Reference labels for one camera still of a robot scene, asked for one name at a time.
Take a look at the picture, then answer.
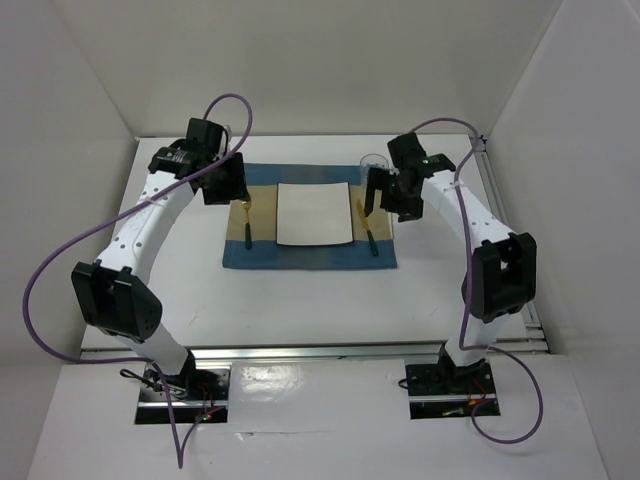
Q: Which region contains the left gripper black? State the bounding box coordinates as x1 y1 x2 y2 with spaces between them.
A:
199 151 249 205

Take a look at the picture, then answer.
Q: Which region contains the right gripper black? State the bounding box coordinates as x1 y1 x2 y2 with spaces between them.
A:
365 166 425 222

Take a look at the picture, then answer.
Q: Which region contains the gold knife green handle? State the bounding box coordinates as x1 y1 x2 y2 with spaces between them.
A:
356 200 379 257

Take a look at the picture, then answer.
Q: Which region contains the clear plastic cup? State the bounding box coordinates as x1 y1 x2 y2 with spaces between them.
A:
359 153 389 192

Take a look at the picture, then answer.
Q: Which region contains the gold fork green handle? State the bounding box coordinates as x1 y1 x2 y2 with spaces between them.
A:
242 199 253 250

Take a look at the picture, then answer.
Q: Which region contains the square white plate dark rim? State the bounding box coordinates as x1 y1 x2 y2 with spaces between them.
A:
276 182 354 247

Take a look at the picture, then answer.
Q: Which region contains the blue beige white cloth placemat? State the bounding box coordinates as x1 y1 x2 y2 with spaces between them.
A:
222 163 397 271

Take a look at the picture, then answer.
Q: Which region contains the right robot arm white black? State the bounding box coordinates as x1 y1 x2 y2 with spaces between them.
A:
364 132 537 392

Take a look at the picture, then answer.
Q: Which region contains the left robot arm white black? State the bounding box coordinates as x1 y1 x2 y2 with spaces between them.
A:
71 118 249 399

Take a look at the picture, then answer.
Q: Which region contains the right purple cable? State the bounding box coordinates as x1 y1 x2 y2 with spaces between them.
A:
412 118 545 444

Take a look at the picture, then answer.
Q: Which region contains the purple cable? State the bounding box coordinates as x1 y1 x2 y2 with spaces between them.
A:
22 93 254 470
412 118 545 444

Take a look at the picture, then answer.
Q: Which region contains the front aluminium rail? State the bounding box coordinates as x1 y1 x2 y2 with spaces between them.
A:
81 338 550 362

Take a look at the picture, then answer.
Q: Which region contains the aluminium rail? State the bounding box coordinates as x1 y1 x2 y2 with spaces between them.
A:
474 137 545 343
81 338 550 362

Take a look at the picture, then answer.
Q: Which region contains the right side aluminium rail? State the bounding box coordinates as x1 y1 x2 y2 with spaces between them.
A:
474 137 545 343

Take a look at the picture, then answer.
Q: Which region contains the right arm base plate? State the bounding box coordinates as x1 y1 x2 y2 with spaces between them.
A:
398 363 501 420

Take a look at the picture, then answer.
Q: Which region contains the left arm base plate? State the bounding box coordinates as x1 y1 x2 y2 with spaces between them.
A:
119 363 232 426

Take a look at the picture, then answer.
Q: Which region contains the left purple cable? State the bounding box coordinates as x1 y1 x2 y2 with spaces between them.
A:
22 93 254 470

